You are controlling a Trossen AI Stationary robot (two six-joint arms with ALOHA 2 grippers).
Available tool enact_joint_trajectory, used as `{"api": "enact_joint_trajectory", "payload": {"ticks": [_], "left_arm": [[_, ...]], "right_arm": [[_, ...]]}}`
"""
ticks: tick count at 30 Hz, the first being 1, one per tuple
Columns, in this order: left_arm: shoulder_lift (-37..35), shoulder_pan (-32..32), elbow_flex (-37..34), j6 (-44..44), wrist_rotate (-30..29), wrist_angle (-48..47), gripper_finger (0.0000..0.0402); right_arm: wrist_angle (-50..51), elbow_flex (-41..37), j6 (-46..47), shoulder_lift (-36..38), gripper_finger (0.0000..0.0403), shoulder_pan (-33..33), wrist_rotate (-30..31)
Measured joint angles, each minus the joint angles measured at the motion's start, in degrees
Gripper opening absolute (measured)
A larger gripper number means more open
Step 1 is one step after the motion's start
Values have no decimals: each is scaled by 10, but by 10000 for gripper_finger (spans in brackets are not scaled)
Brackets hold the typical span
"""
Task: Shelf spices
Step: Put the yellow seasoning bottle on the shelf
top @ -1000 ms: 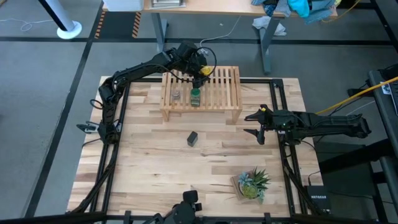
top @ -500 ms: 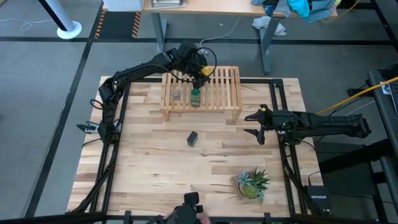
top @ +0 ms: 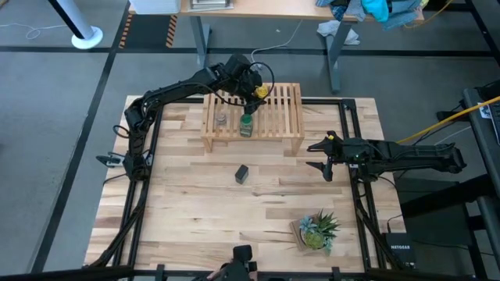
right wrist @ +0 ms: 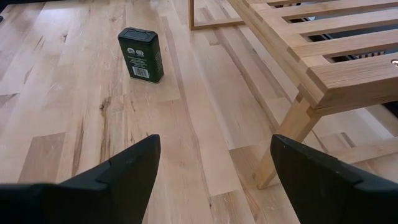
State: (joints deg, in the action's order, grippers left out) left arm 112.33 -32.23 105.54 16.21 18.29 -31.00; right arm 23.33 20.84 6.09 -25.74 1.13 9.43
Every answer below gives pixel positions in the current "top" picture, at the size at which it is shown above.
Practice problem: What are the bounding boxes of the black metal table frame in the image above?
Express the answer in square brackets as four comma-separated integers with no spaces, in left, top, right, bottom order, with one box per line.
[84,96,407,281]

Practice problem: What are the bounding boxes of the white cloth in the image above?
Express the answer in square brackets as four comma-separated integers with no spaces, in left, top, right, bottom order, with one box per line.
[316,20,361,47]

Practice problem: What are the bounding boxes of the pile of blue clothes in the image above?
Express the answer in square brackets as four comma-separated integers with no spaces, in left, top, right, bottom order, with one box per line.
[315,0,425,31]

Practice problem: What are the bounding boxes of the person's hand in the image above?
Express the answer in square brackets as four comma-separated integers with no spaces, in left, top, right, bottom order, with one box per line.
[205,267,228,281]

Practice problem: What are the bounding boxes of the stack of books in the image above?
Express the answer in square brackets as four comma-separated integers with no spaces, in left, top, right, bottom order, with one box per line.
[188,0,235,12]

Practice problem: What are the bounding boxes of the thin yellow cable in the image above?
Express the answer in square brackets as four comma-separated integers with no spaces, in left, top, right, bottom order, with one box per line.
[404,0,456,30]

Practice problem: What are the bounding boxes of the black handheld device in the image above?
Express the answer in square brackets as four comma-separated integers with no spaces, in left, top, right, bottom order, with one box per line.
[221,244,259,281]

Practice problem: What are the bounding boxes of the white standing fan base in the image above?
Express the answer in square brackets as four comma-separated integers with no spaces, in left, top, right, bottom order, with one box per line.
[47,0,104,51]

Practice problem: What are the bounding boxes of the thin white floor cable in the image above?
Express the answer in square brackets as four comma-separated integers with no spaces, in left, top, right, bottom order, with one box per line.
[0,22,70,41]

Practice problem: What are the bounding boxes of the green-lid spice jar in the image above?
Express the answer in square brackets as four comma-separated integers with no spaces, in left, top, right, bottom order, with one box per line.
[239,113,254,138]

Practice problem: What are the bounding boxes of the wooden slatted shelf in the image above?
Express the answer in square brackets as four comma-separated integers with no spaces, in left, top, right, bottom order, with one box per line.
[201,81,306,153]

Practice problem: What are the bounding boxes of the grey floor cable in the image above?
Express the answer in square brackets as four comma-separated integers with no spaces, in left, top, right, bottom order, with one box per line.
[251,19,305,70]

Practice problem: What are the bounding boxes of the thick yellow cable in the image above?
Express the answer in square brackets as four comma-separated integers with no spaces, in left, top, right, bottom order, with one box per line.
[397,96,500,144]

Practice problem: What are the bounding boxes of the wooden desk with grey legs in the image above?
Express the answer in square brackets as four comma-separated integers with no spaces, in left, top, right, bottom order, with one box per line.
[128,0,426,94]

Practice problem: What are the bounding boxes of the potted succulent plant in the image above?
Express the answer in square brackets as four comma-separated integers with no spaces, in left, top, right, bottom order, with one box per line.
[289,209,341,258]

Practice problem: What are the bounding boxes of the black cable bundle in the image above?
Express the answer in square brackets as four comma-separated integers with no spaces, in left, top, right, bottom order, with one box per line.
[351,181,403,270]
[91,190,148,269]

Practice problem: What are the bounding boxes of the yellow-lid spice jar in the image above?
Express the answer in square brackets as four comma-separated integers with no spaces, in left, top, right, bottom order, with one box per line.
[252,84,270,101]

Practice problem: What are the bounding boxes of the black spice tin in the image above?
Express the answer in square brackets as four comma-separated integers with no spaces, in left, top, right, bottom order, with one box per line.
[234,164,250,185]

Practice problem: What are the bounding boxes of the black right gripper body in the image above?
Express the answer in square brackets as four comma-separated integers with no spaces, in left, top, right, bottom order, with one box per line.
[330,137,377,169]

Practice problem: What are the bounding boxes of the white printed label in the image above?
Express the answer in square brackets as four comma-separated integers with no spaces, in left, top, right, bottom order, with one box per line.
[478,101,494,120]

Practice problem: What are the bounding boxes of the black mat with orange stripes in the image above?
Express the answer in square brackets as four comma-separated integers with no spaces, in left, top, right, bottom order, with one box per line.
[119,13,180,50]

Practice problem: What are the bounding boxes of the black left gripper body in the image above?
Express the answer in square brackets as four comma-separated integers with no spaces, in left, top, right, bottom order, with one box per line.
[222,53,263,99]

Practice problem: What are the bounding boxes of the black side desk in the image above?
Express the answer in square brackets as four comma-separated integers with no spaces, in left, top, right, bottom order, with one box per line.
[462,80,500,281]

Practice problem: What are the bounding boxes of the white box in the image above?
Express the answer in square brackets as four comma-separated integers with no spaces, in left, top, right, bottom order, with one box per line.
[128,0,183,16]

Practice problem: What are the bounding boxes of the black Netgear router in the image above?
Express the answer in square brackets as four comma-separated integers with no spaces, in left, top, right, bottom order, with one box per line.
[381,232,418,270]

